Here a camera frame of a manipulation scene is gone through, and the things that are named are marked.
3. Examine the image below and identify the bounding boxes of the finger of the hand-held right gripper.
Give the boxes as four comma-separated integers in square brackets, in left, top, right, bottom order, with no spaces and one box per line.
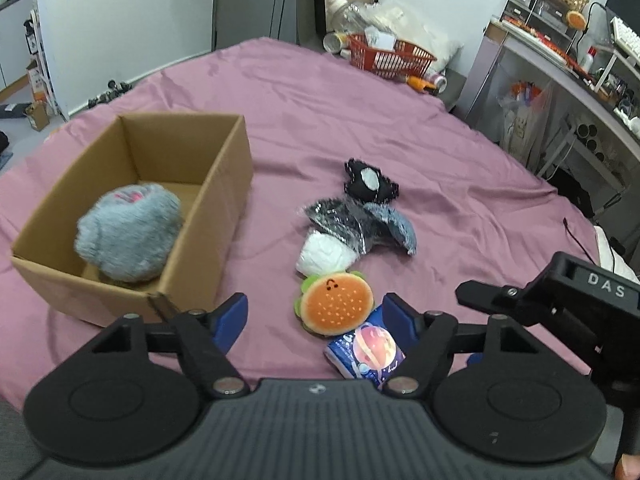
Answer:
[455,280,551,328]

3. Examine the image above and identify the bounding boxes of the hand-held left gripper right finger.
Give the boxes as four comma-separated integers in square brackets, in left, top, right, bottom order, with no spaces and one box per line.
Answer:
[381,294,543,395]

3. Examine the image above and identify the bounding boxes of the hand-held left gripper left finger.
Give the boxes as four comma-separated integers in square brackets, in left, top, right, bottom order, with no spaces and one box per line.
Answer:
[90,292,251,400]

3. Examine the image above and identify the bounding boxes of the blue planet-print packet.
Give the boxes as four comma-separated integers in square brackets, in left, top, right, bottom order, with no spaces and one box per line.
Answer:
[324,305,407,392]

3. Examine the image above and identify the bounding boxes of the burger plush toy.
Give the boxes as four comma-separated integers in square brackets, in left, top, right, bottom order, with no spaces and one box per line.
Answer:
[293,271,375,337]

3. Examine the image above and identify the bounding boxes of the blue-grey cloth pad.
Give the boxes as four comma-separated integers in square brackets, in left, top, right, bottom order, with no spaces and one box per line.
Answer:
[367,203,417,256]

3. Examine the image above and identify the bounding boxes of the white soft bundle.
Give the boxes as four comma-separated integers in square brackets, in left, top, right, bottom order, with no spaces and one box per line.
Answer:
[297,232,357,277]

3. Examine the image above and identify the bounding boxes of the shiny black plastic bag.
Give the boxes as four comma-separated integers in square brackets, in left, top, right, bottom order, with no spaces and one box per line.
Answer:
[300,197,388,253]

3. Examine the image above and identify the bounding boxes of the brown cardboard box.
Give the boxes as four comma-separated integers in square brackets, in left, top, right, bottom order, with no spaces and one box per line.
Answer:
[11,112,255,328]

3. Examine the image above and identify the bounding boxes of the grey fluffy plush toy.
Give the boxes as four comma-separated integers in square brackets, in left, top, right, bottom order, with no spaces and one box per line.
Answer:
[74,183,182,282]

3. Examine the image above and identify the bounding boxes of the black plush with white patch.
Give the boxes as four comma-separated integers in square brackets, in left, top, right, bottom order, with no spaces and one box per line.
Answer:
[344,158,399,204]

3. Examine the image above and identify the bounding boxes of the white cloth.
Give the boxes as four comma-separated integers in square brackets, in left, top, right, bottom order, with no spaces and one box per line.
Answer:
[593,225,640,282]

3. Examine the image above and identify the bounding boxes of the white plastic shopping bag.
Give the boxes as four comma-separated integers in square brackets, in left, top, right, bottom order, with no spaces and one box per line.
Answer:
[497,80,556,161]

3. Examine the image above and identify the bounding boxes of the pink bedsheet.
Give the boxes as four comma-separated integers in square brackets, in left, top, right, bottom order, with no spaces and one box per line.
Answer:
[0,37,601,411]

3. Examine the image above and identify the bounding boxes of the grey desk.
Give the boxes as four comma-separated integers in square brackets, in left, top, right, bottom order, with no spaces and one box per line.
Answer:
[482,15,640,161]

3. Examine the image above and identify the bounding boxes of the red plastic basket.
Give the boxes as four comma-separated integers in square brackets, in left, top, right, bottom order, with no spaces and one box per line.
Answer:
[347,34,437,80]

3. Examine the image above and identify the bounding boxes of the white keyboard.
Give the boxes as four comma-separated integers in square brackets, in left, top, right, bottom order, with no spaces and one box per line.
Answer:
[611,16,640,66]

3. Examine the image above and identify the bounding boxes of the small cardboard box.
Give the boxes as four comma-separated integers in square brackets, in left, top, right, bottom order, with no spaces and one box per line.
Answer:
[25,102,51,132]

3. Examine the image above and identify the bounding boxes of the grey drawer organizer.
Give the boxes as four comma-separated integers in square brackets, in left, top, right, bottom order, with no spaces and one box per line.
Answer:
[502,0,581,36]

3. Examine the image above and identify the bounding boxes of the clear jar with white lid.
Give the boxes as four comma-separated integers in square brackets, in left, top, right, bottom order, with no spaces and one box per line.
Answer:
[325,0,362,36]

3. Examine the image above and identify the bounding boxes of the white storage rack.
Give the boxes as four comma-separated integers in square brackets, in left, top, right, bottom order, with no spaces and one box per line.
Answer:
[22,0,68,121]

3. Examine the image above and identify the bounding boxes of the black cable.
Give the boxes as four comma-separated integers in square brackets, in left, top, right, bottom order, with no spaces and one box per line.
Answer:
[564,217,599,263]

